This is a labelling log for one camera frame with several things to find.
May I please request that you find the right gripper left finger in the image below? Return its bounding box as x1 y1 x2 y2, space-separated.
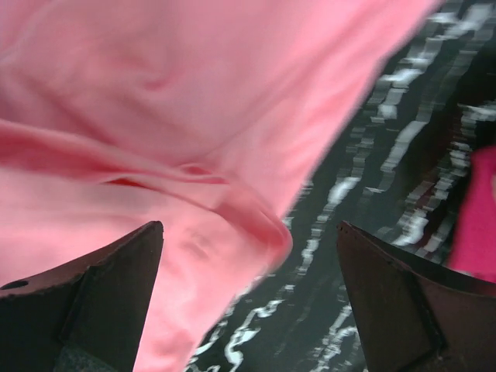
1 222 164 371

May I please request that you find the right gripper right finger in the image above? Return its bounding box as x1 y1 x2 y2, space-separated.
336 222 495 371

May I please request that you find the pink t-shirt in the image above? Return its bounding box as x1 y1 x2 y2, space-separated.
1 1 439 371

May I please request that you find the magenta folded t-shirt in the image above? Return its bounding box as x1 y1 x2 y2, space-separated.
447 146 495 283

